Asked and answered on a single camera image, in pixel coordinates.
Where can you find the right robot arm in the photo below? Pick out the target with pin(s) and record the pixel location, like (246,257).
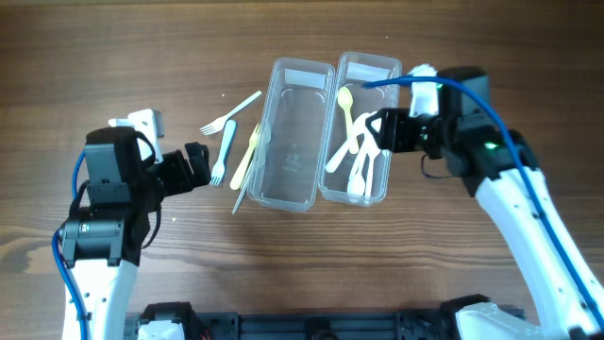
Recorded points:
(499,170)

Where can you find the clear plastic fork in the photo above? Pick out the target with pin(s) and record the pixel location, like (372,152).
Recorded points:
(264,134)

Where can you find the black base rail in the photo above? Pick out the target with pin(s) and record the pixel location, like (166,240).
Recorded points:
(178,319)

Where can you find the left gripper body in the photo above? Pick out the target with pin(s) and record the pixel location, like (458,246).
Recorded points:
(187,166)

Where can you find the clear plastic container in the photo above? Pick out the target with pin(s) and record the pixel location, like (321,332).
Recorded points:
(295,111)
(355,69)

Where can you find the white spoon crosswise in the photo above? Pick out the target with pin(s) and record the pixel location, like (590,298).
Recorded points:
(363,151)

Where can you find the right clear plastic container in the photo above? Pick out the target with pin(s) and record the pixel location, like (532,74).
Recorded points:
(355,69)

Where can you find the left clear plastic container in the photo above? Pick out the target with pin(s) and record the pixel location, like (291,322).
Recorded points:
(295,111)

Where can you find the white plastic fork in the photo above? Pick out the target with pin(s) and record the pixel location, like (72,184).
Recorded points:
(219,123)

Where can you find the white spoon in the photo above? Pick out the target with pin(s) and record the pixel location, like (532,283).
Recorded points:
(358,128)
(372,151)

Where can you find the yellow plastic spoon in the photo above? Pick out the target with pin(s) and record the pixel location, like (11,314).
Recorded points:
(345,101)

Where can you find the yellow plastic fork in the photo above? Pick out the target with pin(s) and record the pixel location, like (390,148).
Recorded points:
(237,180)

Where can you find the light blue plastic fork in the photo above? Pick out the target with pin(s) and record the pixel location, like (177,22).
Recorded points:
(219,168)

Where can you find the clear plastic knife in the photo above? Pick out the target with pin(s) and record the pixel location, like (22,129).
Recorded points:
(241,198)

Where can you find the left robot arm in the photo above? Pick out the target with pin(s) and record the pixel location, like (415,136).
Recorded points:
(98,248)

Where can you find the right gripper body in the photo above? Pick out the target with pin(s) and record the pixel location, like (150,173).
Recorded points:
(391,130)

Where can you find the white spoon bowl down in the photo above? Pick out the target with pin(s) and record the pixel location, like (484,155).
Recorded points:
(356,185)

